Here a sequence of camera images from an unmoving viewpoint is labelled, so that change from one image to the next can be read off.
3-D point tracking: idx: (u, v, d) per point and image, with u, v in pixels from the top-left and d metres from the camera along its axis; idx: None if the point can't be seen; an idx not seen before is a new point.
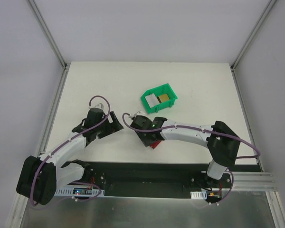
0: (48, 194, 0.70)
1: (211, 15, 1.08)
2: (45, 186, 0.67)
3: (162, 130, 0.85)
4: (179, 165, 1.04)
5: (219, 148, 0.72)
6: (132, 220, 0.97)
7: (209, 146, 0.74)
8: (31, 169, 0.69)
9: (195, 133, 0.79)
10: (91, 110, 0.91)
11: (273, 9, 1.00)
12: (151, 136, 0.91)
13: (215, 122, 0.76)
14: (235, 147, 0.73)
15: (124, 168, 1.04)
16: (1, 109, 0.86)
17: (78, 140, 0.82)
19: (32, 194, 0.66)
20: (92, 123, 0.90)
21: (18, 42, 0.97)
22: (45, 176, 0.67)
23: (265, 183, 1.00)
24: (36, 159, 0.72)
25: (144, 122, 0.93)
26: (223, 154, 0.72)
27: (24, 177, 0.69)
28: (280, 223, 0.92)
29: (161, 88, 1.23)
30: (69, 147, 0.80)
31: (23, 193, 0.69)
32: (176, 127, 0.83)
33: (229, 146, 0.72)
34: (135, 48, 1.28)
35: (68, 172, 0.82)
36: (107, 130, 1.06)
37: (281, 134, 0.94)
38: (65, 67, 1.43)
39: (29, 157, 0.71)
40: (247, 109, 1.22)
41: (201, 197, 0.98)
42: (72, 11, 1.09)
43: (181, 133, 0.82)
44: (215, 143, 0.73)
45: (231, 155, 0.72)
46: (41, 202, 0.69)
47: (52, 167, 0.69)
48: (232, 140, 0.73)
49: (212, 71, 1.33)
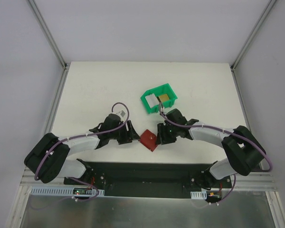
0: (52, 174, 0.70)
1: (211, 16, 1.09)
2: (53, 164, 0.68)
3: (190, 128, 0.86)
4: (179, 165, 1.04)
5: (234, 150, 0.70)
6: (132, 220, 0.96)
7: (224, 145, 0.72)
8: (47, 145, 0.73)
9: (216, 132, 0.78)
10: (111, 114, 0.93)
11: (273, 10, 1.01)
12: (181, 132, 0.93)
13: (239, 126, 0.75)
14: (253, 156, 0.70)
15: (124, 167, 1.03)
16: (2, 109, 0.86)
17: (91, 139, 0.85)
19: (38, 169, 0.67)
20: (108, 128, 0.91)
21: (19, 41, 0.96)
22: (58, 154, 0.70)
23: (265, 183, 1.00)
24: (56, 137, 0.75)
25: (180, 118, 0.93)
26: (236, 157, 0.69)
27: (37, 150, 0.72)
28: (280, 223, 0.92)
29: (161, 88, 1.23)
30: (85, 140, 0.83)
31: (30, 165, 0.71)
32: (203, 126, 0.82)
33: (250, 155, 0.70)
34: (135, 48, 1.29)
35: (71, 166, 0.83)
36: (124, 137, 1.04)
37: (281, 134, 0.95)
38: (65, 68, 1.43)
39: (48, 133, 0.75)
40: (247, 109, 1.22)
41: (201, 197, 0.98)
42: (72, 11, 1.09)
43: (206, 131, 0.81)
44: (232, 144, 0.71)
45: (247, 162, 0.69)
46: (42, 180, 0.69)
47: (66, 148, 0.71)
48: (254, 150, 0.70)
49: (212, 71, 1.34)
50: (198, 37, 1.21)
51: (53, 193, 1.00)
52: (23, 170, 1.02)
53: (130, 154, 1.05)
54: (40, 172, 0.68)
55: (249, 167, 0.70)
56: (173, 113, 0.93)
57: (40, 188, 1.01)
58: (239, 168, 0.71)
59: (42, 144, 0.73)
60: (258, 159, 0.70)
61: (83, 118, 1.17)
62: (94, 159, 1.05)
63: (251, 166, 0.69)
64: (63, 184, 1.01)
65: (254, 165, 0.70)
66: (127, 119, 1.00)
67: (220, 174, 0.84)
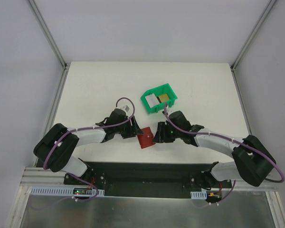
0: (61, 163, 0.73)
1: (211, 15, 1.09)
2: (62, 153, 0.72)
3: (196, 135, 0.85)
4: (179, 165, 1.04)
5: (244, 160, 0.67)
6: (132, 220, 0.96)
7: (233, 155, 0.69)
8: (57, 134, 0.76)
9: (225, 142, 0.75)
10: (116, 110, 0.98)
11: (273, 10, 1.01)
12: (186, 138, 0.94)
13: (248, 135, 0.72)
14: (263, 166, 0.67)
15: (124, 168, 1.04)
16: (2, 109, 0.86)
17: (99, 131, 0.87)
19: (48, 156, 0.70)
20: (113, 122, 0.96)
21: (19, 41, 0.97)
22: (68, 144, 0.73)
23: (265, 183, 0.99)
24: (65, 128, 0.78)
25: (185, 122, 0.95)
26: (246, 168, 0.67)
27: (48, 139, 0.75)
28: (280, 223, 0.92)
29: (161, 88, 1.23)
30: (91, 133, 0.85)
31: (39, 154, 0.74)
32: (210, 135, 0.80)
33: (260, 166, 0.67)
34: (135, 48, 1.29)
35: (75, 162, 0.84)
36: (128, 132, 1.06)
37: (281, 134, 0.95)
38: (65, 68, 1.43)
39: (58, 123, 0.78)
40: (247, 109, 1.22)
41: (201, 198, 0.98)
42: (73, 11, 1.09)
43: (213, 138, 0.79)
44: (241, 154, 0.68)
45: (258, 172, 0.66)
46: (52, 167, 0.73)
47: (76, 138, 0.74)
48: (265, 161, 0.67)
49: (212, 71, 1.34)
50: (199, 37, 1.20)
51: (53, 193, 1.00)
52: (23, 170, 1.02)
53: (130, 155, 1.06)
54: (50, 161, 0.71)
55: (261, 178, 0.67)
56: (176, 117, 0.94)
57: (40, 188, 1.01)
58: (250, 179, 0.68)
59: (52, 133, 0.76)
60: (268, 169, 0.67)
61: (83, 118, 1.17)
62: (94, 159, 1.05)
63: (262, 177, 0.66)
64: (63, 184, 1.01)
65: (265, 175, 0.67)
66: (132, 115, 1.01)
67: (221, 174, 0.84)
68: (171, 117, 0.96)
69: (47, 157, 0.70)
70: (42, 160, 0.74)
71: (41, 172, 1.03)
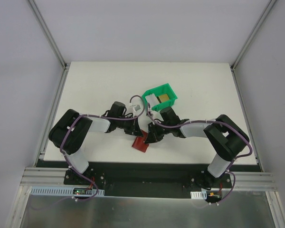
0: (76, 146, 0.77)
1: (212, 16, 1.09)
2: (78, 135, 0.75)
3: (180, 127, 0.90)
4: (177, 165, 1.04)
5: (216, 136, 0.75)
6: (132, 220, 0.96)
7: (206, 132, 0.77)
8: (69, 119, 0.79)
9: (201, 125, 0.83)
10: (117, 103, 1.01)
11: (273, 11, 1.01)
12: (175, 132, 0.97)
13: (220, 115, 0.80)
14: (236, 142, 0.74)
15: (124, 167, 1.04)
16: (1, 108, 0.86)
17: (104, 121, 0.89)
19: (64, 140, 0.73)
20: (113, 115, 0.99)
21: (19, 40, 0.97)
22: (82, 127, 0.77)
23: (265, 183, 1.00)
24: (77, 113, 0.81)
25: (174, 116, 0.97)
26: (219, 143, 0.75)
27: (61, 123, 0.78)
28: (280, 223, 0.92)
29: (161, 88, 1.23)
30: (99, 120, 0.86)
31: (53, 138, 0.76)
32: (191, 122, 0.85)
33: (233, 142, 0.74)
34: (135, 47, 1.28)
35: (77, 157, 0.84)
36: (129, 129, 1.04)
37: (280, 133, 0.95)
38: (65, 67, 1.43)
39: (70, 109, 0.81)
40: (247, 109, 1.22)
41: (200, 197, 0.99)
42: (73, 11, 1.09)
43: (192, 125, 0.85)
44: (212, 130, 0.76)
45: (230, 147, 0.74)
46: (69, 150, 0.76)
47: (90, 121, 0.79)
48: (238, 138, 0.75)
49: (212, 71, 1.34)
50: (199, 37, 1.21)
51: (53, 193, 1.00)
52: (23, 170, 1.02)
53: (130, 154, 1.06)
54: (66, 144, 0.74)
55: (233, 154, 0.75)
56: (166, 112, 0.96)
57: (40, 188, 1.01)
58: (225, 155, 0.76)
59: (65, 118, 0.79)
60: (240, 145, 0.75)
61: None
62: (94, 159, 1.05)
63: (236, 152, 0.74)
64: (63, 184, 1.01)
65: (237, 150, 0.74)
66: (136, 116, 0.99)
67: (216, 169, 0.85)
68: (161, 112, 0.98)
69: (64, 140, 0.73)
70: (58, 144, 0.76)
71: (41, 172, 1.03)
